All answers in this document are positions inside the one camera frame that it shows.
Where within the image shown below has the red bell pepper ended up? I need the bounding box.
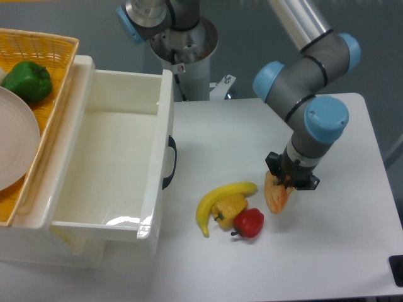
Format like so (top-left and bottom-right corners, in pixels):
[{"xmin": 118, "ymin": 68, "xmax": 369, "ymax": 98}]
[{"xmin": 230, "ymin": 208, "xmax": 264, "ymax": 238}]

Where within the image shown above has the yellow bell pepper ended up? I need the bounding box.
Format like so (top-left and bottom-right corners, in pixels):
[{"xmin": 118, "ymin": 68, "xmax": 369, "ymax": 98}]
[{"xmin": 211, "ymin": 193, "xmax": 249, "ymax": 230}]

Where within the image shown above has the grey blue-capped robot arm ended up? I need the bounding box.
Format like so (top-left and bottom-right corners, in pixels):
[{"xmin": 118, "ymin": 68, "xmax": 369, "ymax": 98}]
[{"xmin": 116, "ymin": 1, "xmax": 361, "ymax": 190}]

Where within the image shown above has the yellow woven basket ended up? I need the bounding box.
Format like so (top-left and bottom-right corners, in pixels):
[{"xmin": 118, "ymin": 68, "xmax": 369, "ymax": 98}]
[{"xmin": 1, "ymin": 28, "xmax": 79, "ymax": 227}]

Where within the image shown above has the black drawer handle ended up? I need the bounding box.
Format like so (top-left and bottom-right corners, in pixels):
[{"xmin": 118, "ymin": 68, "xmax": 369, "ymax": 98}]
[{"xmin": 162, "ymin": 135, "xmax": 178, "ymax": 190}]

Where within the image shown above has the green bell pepper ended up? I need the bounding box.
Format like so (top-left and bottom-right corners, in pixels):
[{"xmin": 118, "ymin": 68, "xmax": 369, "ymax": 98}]
[{"xmin": 1, "ymin": 61, "xmax": 53, "ymax": 104}]

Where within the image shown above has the black object at table edge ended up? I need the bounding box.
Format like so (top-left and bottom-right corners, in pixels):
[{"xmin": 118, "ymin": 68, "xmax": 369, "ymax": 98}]
[{"xmin": 389, "ymin": 255, "xmax": 403, "ymax": 288}]

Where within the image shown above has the black cable on pedestal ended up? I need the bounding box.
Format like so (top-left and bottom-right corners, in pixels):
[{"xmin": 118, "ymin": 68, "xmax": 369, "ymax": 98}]
[{"xmin": 171, "ymin": 50, "xmax": 190, "ymax": 102}]

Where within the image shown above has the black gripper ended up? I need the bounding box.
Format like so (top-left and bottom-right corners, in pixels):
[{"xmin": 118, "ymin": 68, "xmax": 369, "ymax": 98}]
[{"xmin": 265, "ymin": 152, "xmax": 320, "ymax": 191}]

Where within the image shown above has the white open drawer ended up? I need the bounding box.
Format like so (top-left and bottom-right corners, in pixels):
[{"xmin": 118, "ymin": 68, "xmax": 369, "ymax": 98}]
[{"xmin": 51, "ymin": 70, "xmax": 173, "ymax": 255}]

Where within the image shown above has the orange triangle bread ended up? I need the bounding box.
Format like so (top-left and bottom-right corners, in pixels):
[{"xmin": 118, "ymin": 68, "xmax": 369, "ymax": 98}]
[{"xmin": 264, "ymin": 171, "xmax": 295, "ymax": 214}]

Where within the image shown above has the beige round plate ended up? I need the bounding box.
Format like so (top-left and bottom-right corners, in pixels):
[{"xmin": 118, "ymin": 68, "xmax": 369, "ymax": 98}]
[{"xmin": 1, "ymin": 87, "xmax": 40, "ymax": 189}]

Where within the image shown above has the white plastic drawer unit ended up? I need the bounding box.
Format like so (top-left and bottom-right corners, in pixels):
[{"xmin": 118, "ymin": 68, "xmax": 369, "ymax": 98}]
[{"xmin": 1, "ymin": 55, "xmax": 105, "ymax": 268}]

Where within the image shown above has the yellow banana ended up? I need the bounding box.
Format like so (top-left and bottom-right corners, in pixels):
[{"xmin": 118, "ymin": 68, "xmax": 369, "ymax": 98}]
[{"xmin": 195, "ymin": 181, "xmax": 258, "ymax": 238}]

